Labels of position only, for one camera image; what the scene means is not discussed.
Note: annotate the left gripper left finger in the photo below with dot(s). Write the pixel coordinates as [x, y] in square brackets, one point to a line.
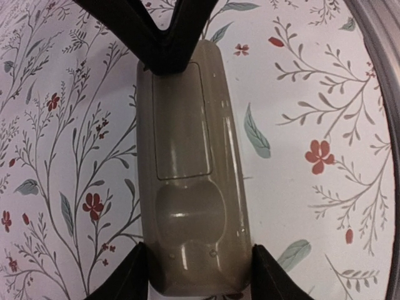
[129, 281]

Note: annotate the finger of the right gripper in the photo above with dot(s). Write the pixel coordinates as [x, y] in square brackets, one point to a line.
[164, 52]

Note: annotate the floral patterned table mat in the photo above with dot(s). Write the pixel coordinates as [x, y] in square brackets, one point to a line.
[316, 157]

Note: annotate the beige remote control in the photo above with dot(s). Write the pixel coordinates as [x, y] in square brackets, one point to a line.
[193, 206]

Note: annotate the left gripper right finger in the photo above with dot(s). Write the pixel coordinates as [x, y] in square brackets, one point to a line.
[269, 281]

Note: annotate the front aluminium rail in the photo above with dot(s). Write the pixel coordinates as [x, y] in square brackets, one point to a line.
[379, 24]

